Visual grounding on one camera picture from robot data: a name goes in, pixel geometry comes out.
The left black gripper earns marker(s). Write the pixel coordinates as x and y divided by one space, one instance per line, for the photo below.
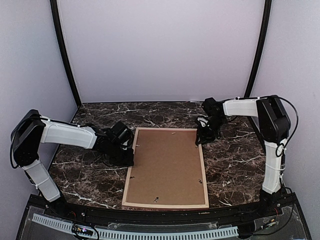
128 161

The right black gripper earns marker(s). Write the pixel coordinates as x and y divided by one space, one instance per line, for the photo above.
204 137

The brown cardboard backing board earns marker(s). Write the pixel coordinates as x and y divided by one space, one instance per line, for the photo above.
165 167

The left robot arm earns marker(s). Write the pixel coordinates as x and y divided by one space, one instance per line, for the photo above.
35 129

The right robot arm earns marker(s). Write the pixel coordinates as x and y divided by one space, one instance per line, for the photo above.
274 127

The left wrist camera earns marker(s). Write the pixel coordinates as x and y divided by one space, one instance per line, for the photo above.
127 144

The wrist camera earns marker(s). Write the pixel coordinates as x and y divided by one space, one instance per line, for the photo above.
127 144
202 122

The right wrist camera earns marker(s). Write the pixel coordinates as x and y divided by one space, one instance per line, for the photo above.
202 122

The white slotted cable duct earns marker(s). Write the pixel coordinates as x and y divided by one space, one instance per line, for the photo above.
134 232

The black front rail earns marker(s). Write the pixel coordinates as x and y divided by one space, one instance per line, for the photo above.
234 215

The right black corner post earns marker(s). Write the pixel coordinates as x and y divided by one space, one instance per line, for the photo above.
259 48

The black corner post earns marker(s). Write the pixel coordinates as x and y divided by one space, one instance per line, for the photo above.
259 48
63 52

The left black corner post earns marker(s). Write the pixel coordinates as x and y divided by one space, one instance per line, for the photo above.
63 52

